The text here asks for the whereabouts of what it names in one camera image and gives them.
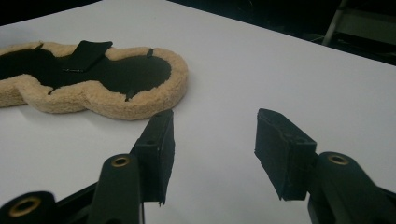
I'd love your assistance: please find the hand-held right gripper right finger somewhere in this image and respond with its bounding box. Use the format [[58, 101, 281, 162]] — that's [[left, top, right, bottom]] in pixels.
[[254, 107, 318, 202]]

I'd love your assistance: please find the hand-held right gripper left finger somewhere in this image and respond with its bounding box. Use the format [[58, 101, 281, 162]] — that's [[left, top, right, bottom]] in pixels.
[[130, 108, 176, 207]]

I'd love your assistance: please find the tan fleece pad black lining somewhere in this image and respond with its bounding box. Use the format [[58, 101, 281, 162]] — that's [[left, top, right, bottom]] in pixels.
[[0, 39, 190, 121]]

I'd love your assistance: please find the white board sheet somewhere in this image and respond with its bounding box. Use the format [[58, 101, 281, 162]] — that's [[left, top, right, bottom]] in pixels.
[[0, 0, 396, 224]]

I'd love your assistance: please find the grey metal stand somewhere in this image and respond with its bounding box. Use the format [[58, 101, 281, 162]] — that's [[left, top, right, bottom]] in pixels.
[[321, 0, 396, 48]]

